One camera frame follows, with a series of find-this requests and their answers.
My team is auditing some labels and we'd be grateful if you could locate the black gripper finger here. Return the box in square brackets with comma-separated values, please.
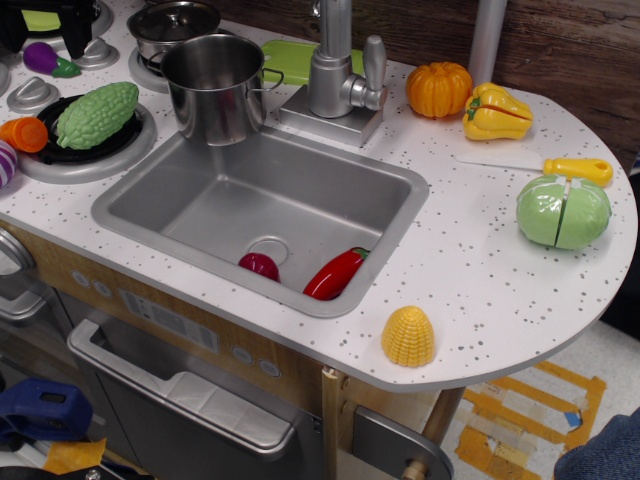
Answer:
[60, 20, 93, 59]
[1, 24, 25, 53]

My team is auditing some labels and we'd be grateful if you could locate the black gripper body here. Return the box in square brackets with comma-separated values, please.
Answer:
[1, 1, 98, 35]

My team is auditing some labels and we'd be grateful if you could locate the bumpy green toy squash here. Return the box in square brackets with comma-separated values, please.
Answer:
[56, 81, 139, 150]

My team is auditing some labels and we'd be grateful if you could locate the small steel pot with lid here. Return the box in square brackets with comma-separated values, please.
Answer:
[127, 1, 221, 63]

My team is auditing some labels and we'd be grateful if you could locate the tall steel pot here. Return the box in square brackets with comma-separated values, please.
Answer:
[160, 33, 284, 146]

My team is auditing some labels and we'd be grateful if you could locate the green toy plate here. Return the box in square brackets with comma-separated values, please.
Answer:
[22, 10, 61, 33]

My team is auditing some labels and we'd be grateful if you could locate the grey stove knob rear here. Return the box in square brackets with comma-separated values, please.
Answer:
[73, 38, 120, 71]

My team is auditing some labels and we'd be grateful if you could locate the grey stove knob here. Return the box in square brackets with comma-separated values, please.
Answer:
[7, 77, 60, 114]
[73, 38, 120, 71]

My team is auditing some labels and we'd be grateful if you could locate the purple toy eggplant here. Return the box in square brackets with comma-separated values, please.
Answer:
[23, 42, 81, 78]

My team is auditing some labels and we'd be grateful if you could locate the grey stove knob front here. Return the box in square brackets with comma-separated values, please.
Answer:
[7, 77, 60, 114]

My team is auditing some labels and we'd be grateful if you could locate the orange toy carrot piece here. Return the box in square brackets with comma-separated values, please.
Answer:
[1, 117, 49, 153]

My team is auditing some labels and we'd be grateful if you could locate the black coil stove burner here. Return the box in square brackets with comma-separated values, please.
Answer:
[36, 95, 143, 165]

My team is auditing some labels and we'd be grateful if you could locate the purple striped toy onion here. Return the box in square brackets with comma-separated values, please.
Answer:
[0, 140, 18, 188]

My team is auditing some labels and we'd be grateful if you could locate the green plastic cutting board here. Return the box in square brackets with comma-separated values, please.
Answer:
[260, 39, 365, 86]

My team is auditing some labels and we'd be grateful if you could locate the silver toy faucet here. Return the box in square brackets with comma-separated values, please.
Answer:
[279, 0, 388, 147]

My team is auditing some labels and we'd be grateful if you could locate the grey toy sink basin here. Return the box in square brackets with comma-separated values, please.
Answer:
[92, 128, 429, 318]

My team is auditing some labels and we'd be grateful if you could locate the dark red toy radish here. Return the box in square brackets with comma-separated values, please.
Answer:
[238, 252, 281, 282]

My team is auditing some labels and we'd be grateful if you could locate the red toy chili pepper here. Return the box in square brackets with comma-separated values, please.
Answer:
[303, 247, 369, 301]

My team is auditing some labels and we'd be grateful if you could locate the orange toy pumpkin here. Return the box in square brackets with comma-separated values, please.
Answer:
[405, 62, 473, 118]

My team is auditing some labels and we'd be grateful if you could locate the blue clamp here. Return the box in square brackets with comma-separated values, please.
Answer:
[1, 378, 93, 442]

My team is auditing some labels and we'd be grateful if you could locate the grey toy oven door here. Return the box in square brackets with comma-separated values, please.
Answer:
[65, 295, 324, 479]

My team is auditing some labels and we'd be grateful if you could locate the white vertical pole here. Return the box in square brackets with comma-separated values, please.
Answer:
[468, 0, 508, 84]

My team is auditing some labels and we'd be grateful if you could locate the yellow toy bell pepper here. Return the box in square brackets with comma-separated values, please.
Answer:
[462, 82, 534, 141]

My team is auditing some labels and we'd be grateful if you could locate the yellow toy corn piece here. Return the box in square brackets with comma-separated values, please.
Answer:
[381, 306, 436, 368]

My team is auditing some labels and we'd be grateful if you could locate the green toy cabbage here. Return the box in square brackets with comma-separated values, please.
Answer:
[516, 175, 612, 250]

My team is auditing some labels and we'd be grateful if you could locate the blue jeans knee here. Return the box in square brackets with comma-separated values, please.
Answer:
[553, 409, 639, 479]

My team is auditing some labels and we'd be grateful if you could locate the grey dishwasher handle left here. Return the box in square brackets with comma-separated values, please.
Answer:
[1, 228, 48, 328]

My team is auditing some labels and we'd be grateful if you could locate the yellow handled toy knife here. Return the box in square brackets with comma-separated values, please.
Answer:
[456, 150, 614, 187]

